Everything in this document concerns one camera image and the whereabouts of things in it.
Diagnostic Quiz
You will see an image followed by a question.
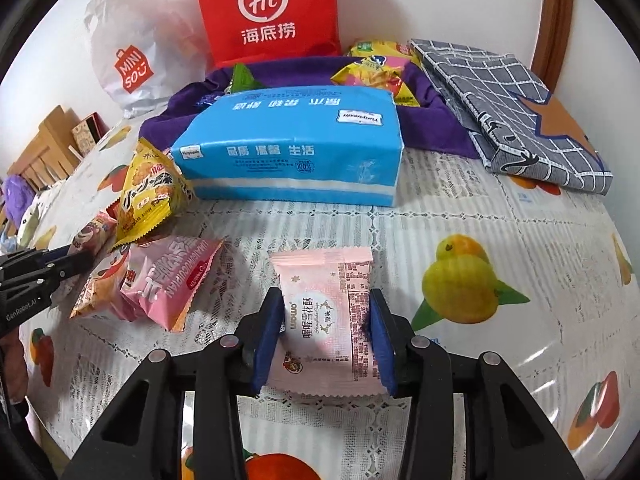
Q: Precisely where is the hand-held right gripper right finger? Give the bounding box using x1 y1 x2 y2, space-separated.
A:
367 287 586 480

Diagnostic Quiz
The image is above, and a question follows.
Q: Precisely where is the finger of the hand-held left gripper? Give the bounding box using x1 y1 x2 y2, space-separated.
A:
0 246 76 268
30 250 96 285

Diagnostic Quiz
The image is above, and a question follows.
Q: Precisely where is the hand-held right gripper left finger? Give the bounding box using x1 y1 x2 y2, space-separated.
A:
59 287 286 480

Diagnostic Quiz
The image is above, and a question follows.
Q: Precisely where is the orange snack packet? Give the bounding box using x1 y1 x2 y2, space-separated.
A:
69 252 133 321

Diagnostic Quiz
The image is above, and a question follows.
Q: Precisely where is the pink striped cartoon packet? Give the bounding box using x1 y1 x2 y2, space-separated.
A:
67 210 118 261

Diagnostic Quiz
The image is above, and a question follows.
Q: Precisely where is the pale pink snack packet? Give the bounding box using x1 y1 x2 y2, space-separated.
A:
270 246 386 396

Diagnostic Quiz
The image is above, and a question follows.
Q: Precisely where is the pink white lettered packet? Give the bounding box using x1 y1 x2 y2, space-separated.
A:
120 235 224 333

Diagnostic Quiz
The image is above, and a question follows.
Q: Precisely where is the yellow orange print packet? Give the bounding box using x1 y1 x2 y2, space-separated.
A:
109 137 197 253

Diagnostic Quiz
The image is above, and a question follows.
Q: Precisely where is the green snack packet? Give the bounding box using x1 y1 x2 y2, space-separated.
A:
229 62 263 95

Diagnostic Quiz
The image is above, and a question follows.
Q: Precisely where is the yellow blue circle packet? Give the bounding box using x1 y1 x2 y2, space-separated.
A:
331 55 422 107

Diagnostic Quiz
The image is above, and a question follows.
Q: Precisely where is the white floral cloth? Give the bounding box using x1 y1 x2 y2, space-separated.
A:
0 202 51 256

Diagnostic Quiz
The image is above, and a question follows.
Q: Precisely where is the purple plush toy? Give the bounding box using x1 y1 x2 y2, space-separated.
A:
2 175 33 226

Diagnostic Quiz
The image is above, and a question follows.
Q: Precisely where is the patterned box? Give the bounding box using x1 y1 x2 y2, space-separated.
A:
70 114 108 156

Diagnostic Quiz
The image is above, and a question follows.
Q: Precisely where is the fruit print tablecloth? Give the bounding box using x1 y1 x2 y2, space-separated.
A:
15 117 640 480

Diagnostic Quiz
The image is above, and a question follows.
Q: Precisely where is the blue tissue pack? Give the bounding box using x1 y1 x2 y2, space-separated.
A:
170 84 405 207

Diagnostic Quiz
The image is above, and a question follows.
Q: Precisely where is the purple towel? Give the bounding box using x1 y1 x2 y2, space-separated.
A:
139 57 481 158

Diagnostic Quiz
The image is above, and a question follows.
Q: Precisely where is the white plastic bag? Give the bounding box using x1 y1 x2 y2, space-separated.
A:
85 0 211 118

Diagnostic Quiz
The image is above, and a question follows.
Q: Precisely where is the grey checked star cloth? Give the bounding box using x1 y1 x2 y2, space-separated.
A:
409 37 615 196

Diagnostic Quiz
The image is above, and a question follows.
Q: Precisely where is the large yellow snack bag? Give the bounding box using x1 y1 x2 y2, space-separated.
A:
347 39 423 67

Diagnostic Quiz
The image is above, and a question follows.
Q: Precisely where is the red paper bag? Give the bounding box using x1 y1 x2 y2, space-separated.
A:
191 0 343 68

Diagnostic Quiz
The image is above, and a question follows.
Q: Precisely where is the brown wooden door frame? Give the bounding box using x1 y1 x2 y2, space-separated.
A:
530 0 576 93

